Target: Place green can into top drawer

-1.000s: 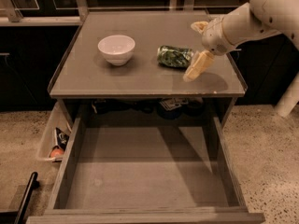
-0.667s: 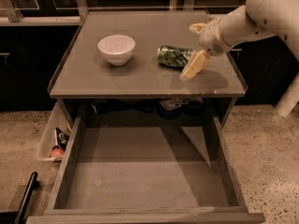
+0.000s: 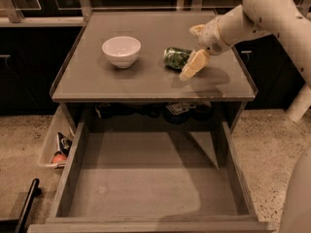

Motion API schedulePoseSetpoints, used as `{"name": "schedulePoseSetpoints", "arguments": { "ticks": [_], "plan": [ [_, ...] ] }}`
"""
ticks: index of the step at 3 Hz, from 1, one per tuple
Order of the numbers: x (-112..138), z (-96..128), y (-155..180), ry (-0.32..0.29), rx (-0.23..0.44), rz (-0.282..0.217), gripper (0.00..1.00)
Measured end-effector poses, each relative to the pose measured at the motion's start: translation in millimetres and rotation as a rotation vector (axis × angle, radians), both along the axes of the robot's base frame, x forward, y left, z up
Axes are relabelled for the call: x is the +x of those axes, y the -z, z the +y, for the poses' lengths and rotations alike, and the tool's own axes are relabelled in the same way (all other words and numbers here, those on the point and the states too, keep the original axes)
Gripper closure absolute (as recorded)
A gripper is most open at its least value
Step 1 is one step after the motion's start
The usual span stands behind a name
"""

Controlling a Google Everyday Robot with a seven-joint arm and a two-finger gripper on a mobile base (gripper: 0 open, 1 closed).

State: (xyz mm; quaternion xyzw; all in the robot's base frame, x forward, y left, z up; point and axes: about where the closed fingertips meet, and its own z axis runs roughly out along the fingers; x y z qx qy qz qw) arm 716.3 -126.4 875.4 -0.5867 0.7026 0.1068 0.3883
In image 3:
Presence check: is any crushed green soda can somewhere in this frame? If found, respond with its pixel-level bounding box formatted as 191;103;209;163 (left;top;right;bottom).
163;47;191;70

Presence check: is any dark snack bag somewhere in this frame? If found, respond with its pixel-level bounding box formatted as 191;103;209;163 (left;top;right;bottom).
56;132;72;156

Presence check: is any white ceramic bowl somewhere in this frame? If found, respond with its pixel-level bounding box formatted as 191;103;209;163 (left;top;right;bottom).
102;36;141;69

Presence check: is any black handle bar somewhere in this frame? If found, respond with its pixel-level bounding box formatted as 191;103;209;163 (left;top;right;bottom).
0;178;42;233

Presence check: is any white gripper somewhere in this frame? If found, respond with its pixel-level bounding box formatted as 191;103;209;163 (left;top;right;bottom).
179;17;231;81

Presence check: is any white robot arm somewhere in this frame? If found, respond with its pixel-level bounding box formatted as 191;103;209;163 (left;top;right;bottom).
180;0;311;233

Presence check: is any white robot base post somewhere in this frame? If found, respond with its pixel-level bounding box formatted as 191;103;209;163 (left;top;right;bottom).
286;84;311;122

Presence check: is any orange fruit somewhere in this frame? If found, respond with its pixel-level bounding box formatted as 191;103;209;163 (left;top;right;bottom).
52;153;67;164

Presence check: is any grey wooden cabinet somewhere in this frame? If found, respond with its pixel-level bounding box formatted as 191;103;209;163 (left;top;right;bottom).
51;12;257;121

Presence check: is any open grey top drawer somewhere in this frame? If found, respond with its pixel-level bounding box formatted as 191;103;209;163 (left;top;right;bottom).
27;120;275;233

